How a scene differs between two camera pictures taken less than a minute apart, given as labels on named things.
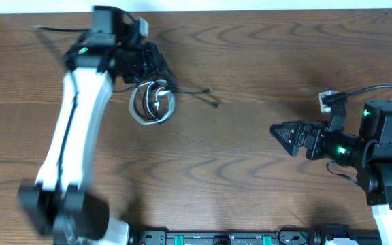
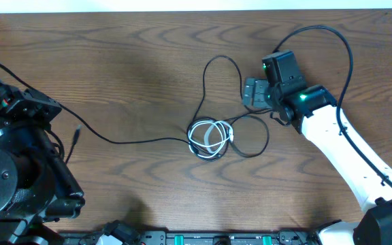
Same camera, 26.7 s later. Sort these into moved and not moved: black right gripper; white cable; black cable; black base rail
Moved: black cable; black right gripper; white cable
Not moved: black base rail
